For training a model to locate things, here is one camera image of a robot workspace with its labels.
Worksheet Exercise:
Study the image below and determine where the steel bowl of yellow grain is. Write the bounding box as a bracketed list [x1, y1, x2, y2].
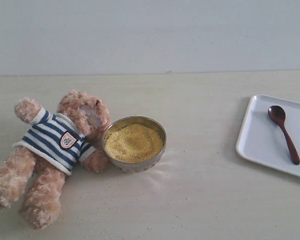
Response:
[102, 116, 167, 173]

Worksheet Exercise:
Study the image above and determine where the dark red wooden spoon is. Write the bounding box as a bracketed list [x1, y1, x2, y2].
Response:
[267, 105, 300, 165]

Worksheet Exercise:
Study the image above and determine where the brown teddy bear striped shirt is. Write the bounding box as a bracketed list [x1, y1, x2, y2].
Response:
[0, 90, 111, 229]

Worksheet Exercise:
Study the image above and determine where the white rectangular plastic tray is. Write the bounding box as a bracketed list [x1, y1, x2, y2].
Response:
[236, 94, 300, 177]

